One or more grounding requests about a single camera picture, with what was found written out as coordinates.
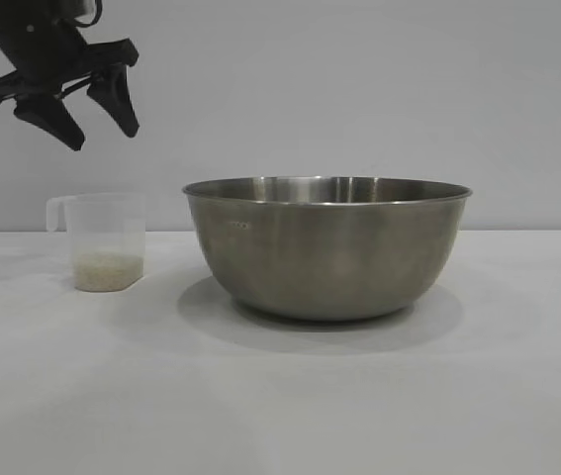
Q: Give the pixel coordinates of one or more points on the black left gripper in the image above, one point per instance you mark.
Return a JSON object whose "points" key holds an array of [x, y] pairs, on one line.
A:
{"points": [[37, 54]]}

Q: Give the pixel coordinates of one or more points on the white rice grains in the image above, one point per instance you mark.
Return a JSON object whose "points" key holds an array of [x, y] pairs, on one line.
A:
{"points": [[104, 272]]}

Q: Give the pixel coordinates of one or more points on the stainless steel mixing bowl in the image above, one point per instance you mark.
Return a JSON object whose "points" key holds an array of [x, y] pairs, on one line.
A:
{"points": [[324, 257]]}

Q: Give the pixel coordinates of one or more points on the white tablecloth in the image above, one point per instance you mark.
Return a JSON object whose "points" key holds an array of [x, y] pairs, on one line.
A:
{"points": [[280, 396]]}

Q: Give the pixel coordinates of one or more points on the clear plastic measuring cup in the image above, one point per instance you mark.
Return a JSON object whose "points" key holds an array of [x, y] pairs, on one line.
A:
{"points": [[104, 222]]}

